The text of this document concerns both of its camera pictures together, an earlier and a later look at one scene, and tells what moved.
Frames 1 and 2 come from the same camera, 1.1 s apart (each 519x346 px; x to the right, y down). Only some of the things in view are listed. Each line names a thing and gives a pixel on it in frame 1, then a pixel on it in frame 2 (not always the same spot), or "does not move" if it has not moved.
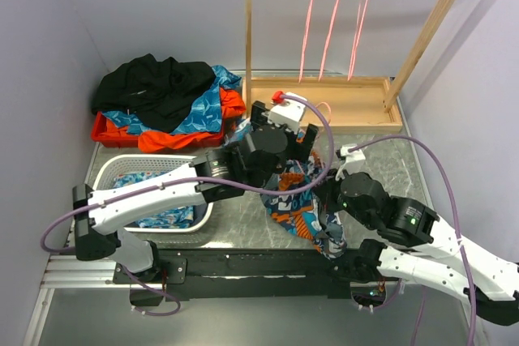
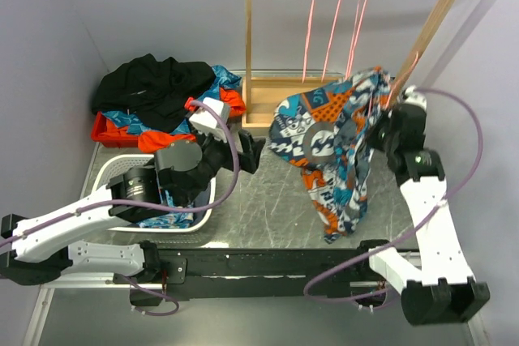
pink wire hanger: [330, 110] -> [411, 68]
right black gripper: [324, 190] -> [373, 141]
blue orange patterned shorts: [307, 215] -> [327, 133]
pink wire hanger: [337, 5] does not move
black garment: [160, 91] does not move
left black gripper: [300, 151] -> [251, 149]
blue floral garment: [178, 217] does not move
